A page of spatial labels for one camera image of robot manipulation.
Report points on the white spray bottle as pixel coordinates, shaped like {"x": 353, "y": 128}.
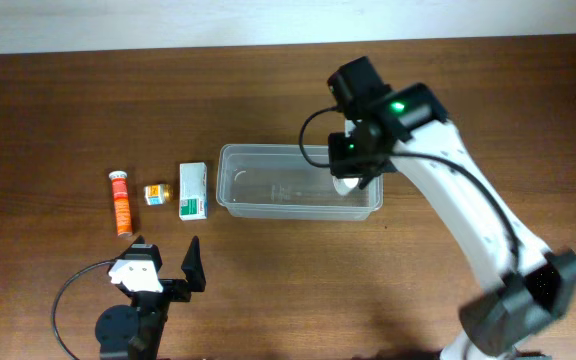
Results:
{"x": 345, "y": 186}

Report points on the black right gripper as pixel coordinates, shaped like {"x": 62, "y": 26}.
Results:
{"x": 340, "y": 163}

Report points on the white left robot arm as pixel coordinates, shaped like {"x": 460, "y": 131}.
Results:
{"x": 134, "y": 331}

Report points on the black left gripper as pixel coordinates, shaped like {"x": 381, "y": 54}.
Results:
{"x": 196, "y": 278}

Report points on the white green medicine box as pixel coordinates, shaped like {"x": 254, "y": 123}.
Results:
{"x": 193, "y": 191}

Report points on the clear plastic container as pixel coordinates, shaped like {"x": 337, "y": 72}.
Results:
{"x": 274, "y": 181}

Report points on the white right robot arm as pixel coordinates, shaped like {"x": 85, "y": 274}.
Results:
{"x": 526, "y": 286}

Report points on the orange effervescent tablet tube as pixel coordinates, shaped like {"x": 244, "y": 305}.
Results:
{"x": 120, "y": 194}

